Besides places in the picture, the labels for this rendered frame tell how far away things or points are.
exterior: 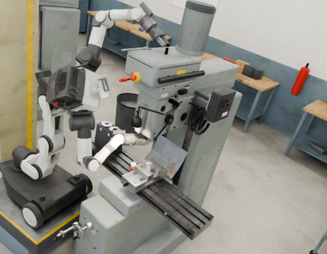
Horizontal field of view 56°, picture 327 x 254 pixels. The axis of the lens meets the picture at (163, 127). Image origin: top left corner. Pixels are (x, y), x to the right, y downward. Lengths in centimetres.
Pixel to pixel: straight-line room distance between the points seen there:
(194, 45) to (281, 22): 414
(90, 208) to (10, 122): 168
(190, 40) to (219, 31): 460
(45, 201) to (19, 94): 142
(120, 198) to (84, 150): 51
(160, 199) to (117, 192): 34
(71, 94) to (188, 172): 120
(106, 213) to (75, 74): 102
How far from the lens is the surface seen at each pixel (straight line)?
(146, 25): 202
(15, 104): 364
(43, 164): 266
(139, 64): 188
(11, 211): 285
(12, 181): 287
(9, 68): 345
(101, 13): 216
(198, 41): 210
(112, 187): 240
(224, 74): 255
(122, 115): 421
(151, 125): 208
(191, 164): 256
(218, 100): 206
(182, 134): 253
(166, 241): 300
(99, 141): 266
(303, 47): 601
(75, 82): 198
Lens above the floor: 241
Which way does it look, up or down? 28 degrees down
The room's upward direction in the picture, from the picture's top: 14 degrees clockwise
